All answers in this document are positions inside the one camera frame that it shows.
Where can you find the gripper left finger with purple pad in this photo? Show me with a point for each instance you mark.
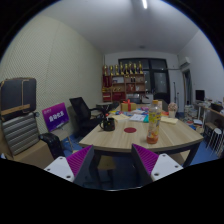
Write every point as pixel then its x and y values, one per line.
pixel 73 168

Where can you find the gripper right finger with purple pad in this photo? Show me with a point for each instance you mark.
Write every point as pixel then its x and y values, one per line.
pixel 151 166

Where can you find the cardboard box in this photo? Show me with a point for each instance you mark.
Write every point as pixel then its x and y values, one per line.
pixel 38 155

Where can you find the red round coaster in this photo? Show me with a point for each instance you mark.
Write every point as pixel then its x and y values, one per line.
pixel 130 130

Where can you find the black office chair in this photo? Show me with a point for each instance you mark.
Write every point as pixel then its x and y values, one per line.
pixel 83 116

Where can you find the plastic juice bottle orange label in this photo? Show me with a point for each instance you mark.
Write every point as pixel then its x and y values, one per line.
pixel 154 117

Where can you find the wooden table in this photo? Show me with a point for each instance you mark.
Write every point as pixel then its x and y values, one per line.
pixel 172 139

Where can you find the yellow paper sheet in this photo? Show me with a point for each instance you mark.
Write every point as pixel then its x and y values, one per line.
pixel 169 120

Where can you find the white paper booklet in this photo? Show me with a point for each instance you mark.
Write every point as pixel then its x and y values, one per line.
pixel 137 117

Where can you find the black mug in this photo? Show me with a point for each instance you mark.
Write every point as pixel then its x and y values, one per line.
pixel 108 124

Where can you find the purple sign board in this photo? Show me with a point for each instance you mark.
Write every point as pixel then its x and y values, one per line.
pixel 55 116

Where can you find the flower pot with white flowers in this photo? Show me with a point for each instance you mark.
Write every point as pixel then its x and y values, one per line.
pixel 172 109

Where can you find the gift box with red ribbon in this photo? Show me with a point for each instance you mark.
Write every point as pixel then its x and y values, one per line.
pixel 128 106

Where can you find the silver ribbed suitcase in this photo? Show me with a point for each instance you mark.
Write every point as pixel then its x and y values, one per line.
pixel 21 133

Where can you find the white stool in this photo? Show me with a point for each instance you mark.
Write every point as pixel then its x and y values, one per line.
pixel 216 134

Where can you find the red wooden shelf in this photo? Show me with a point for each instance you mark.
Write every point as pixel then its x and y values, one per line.
pixel 123 81

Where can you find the computer monitor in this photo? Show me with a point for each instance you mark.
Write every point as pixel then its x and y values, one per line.
pixel 200 95

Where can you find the black suitcase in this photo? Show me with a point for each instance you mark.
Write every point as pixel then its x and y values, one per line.
pixel 17 97

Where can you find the air conditioner unit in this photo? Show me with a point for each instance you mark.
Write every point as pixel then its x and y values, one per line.
pixel 184 62

